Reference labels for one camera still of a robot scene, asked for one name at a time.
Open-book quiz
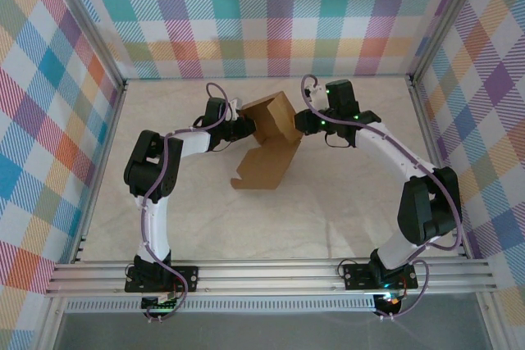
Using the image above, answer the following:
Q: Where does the brown cardboard box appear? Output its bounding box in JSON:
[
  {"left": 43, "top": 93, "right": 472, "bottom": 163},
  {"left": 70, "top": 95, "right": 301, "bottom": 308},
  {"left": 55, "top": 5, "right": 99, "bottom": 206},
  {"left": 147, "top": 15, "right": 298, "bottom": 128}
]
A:
[{"left": 229, "top": 90, "right": 304, "bottom": 191}]

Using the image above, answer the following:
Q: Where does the controller circuit board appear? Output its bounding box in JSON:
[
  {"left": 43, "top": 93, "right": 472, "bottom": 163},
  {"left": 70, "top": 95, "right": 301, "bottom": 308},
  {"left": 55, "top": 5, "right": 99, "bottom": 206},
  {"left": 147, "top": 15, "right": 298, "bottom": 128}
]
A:
[
  {"left": 141, "top": 292, "right": 181, "bottom": 312},
  {"left": 377, "top": 290, "right": 407, "bottom": 310}
]

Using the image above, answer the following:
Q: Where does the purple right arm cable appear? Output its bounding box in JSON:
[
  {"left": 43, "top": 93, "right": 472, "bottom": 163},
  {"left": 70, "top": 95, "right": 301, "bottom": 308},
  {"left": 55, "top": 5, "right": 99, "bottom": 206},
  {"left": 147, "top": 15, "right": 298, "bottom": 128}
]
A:
[{"left": 301, "top": 74, "right": 463, "bottom": 320}]

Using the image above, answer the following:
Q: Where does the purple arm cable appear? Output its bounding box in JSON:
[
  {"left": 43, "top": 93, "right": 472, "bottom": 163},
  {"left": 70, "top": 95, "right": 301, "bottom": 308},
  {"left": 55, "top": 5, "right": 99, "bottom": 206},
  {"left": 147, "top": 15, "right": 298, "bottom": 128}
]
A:
[
  {"left": 301, "top": 74, "right": 463, "bottom": 320},
  {"left": 141, "top": 82, "right": 231, "bottom": 322}
]

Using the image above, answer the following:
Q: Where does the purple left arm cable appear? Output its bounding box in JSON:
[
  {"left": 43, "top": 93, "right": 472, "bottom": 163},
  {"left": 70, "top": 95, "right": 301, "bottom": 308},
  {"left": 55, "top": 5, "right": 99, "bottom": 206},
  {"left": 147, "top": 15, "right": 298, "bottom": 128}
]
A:
[{"left": 141, "top": 82, "right": 231, "bottom": 322}]

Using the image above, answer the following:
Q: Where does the aluminium side rail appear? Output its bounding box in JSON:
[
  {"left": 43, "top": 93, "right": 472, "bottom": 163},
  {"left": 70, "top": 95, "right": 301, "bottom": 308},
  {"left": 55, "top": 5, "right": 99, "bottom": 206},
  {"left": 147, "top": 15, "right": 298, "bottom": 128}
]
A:
[
  {"left": 407, "top": 74, "right": 473, "bottom": 260},
  {"left": 70, "top": 79, "right": 129, "bottom": 265}
]

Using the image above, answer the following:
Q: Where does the aluminium frame post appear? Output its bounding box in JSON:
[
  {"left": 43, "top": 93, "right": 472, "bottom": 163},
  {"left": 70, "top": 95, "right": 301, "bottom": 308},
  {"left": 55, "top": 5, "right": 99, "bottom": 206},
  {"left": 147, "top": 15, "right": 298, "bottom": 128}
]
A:
[
  {"left": 409, "top": 0, "right": 490, "bottom": 83},
  {"left": 39, "top": 0, "right": 128, "bottom": 89}
]

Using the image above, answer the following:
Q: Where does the long aluminium mounting rail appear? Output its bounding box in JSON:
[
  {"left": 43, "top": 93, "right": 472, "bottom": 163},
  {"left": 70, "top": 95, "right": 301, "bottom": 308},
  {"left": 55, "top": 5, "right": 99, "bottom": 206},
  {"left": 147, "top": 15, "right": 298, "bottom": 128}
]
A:
[{"left": 44, "top": 257, "right": 498, "bottom": 298}]

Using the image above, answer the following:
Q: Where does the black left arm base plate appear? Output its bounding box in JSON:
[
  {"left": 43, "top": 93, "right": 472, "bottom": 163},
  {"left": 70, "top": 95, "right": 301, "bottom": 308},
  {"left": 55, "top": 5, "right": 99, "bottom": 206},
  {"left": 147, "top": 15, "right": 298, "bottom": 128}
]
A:
[{"left": 125, "top": 266, "right": 200, "bottom": 293}]

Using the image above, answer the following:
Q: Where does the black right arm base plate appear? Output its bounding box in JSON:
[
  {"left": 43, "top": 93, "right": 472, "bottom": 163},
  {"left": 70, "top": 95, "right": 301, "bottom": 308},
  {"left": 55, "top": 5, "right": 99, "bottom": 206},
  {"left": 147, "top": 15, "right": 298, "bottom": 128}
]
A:
[{"left": 342, "top": 261, "right": 419, "bottom": 290}]

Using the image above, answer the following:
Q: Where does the slotted grey cable duct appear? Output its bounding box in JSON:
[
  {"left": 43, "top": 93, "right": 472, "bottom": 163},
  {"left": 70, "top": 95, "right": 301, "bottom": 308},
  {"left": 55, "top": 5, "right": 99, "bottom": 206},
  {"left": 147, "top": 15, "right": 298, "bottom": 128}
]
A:
[{"left": 64, "top": 298, "right": 377, "bottom": 313}]

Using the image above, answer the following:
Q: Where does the aluminium frame leg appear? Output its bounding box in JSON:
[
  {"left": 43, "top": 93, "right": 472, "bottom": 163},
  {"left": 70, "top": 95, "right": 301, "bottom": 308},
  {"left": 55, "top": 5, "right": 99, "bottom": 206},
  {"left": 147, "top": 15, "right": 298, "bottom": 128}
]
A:
[
  {"left": 34, "top": 296, "right": 69, "bottom": 350},
  {"left": 475, "top": 292, "right": 508, "bottom": 350}
]

